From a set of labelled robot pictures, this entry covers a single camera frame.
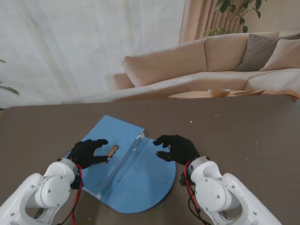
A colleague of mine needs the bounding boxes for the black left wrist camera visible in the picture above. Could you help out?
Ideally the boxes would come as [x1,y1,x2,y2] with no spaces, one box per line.
[70,175,84,190]

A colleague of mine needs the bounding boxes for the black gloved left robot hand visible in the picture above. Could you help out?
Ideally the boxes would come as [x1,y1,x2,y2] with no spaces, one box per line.
[67,139,110,170]

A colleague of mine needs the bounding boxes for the beige sofa cushion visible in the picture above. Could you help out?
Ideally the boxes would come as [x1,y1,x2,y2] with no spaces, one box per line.
[259,38,300,72]

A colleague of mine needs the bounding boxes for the grey-brown sofa cushion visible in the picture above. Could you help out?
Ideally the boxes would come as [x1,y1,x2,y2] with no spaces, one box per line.
[234,33,281,72]

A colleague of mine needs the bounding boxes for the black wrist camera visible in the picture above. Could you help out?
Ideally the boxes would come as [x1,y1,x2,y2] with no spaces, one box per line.
[70,175,84,190]
[179,172,188,188]

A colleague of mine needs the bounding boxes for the tall green leafy plant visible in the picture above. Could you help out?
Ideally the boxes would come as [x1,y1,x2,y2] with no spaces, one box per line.
[202,0,269,39]

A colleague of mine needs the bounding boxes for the red left arm cable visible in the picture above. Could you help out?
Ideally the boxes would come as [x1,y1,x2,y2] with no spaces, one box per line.
[71,164,84,225]

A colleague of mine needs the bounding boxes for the wooden coffee table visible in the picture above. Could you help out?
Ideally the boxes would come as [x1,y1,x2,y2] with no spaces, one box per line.
[168,90,265,99]

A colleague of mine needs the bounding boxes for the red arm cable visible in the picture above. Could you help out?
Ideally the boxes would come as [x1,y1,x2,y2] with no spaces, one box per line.
[71,164,84,225]
[184,161,207,225]

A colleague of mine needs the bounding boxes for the beige sofa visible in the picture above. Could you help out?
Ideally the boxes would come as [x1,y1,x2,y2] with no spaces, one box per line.
[105,30,300,101]

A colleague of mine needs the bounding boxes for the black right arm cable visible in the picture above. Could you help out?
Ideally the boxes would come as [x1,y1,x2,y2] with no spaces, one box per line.
[188,185,207,225]

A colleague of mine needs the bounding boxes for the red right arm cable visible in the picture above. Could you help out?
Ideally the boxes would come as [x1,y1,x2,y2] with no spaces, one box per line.
[184,161,207,225]

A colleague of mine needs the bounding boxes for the white sheer curtain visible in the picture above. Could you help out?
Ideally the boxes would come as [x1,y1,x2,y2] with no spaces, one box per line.
[0,0,186,108]

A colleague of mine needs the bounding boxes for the brown paper envelope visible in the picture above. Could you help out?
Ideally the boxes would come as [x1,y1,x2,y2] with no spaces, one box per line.
[106,144,120,157]

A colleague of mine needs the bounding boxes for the dark green plant leaves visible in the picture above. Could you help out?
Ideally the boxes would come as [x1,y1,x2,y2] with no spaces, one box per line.
[0,60,21,97]

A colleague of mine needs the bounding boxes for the beige pleated curtain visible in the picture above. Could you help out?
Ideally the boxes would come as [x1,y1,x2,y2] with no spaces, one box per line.
[178,0,247,45]

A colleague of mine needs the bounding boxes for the blue file folder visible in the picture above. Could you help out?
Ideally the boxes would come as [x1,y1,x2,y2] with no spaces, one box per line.
[64,114,177,214]

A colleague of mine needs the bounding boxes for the flat wooden tray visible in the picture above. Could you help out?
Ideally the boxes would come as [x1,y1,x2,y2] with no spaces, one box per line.
[231,90,265,97]

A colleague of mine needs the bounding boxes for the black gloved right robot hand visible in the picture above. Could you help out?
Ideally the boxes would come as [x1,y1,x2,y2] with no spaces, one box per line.
[153,135,200,166]

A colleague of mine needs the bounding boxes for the wooden bowl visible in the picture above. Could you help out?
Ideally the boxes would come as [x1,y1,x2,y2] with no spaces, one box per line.
[208,88,232,98]

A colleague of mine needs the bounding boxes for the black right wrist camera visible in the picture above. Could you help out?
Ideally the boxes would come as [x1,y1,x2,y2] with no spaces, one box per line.
[179,172,188,188]

